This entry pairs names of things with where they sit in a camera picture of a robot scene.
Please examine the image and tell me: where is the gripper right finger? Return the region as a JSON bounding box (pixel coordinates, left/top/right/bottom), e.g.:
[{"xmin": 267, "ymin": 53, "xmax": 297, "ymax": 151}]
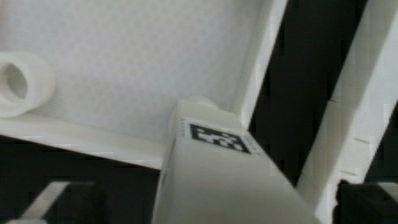
[{"xmin": 336, "ymin": 182, "xmax": 398, "ymax": 224}]

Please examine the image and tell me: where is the white U-shaped obstacle fence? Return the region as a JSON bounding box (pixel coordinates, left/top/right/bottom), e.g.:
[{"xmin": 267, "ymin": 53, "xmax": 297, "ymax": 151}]
[{"xmin": 297, "ymin": 0, "xmax": 398, "ymax": 224}]

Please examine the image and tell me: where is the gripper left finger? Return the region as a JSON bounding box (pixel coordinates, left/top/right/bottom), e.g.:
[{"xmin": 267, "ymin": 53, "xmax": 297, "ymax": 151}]
[{"xmin": 6, "ymin": 181, "xmax": 111, "ymax": 224}]

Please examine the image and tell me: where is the white desk top panel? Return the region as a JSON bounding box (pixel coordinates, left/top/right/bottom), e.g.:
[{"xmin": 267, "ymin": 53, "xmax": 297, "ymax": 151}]
[{"xmin": 0, "ymin": 0, "xmax": 288, "ymax": 168}]

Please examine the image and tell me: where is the white desk leg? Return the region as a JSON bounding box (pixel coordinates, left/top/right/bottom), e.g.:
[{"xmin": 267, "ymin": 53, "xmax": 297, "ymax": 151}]
[{"xmin": 152, "ymin": 97, "xmax": 320, "ymax": 224}]

